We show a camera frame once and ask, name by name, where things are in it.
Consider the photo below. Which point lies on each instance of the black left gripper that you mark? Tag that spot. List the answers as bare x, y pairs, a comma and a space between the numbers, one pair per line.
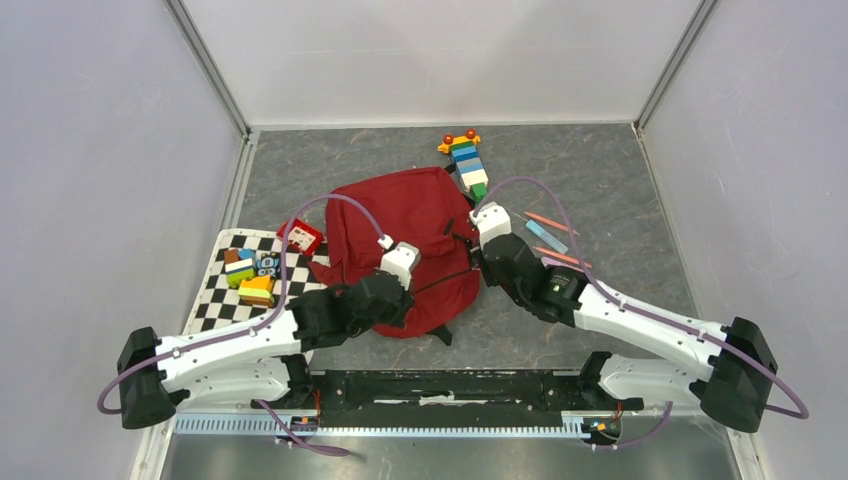
404, 303

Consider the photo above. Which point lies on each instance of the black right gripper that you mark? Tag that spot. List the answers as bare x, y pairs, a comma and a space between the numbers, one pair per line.
489, 278

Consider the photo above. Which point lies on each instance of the light blue chalk stick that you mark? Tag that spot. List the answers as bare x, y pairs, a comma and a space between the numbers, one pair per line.
546, 237

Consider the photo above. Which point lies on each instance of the red student backpack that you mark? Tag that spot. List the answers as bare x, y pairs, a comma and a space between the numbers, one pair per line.
425, 208

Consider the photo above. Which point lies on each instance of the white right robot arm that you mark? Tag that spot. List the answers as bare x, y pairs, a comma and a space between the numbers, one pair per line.
696, 362

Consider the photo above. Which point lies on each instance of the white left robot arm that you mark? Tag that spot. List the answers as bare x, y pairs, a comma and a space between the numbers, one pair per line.
258, 359

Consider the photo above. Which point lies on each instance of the pink chalk stick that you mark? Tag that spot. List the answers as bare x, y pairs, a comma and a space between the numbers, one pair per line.
558, 263

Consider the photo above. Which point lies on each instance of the colourful toy block tower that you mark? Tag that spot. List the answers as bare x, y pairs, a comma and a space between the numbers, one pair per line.
466, 162

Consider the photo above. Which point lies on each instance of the colourful toy block train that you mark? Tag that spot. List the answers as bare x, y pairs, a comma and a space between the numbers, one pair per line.
253, 275

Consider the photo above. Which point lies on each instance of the black and white chessboard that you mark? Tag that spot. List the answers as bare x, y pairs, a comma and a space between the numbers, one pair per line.
217, 305

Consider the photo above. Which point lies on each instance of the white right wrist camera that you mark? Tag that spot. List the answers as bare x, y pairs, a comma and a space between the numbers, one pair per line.
490, 221

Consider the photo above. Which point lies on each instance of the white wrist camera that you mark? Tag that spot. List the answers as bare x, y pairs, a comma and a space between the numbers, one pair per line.
399, 259
490, 221

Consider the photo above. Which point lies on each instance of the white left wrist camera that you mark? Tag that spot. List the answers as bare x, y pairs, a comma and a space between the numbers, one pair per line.
399, 259

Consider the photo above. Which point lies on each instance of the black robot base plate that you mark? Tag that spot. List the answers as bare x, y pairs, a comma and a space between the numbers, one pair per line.
449, 398

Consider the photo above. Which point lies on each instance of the aluminium toothed rail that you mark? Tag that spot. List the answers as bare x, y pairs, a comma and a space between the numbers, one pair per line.
261, 424

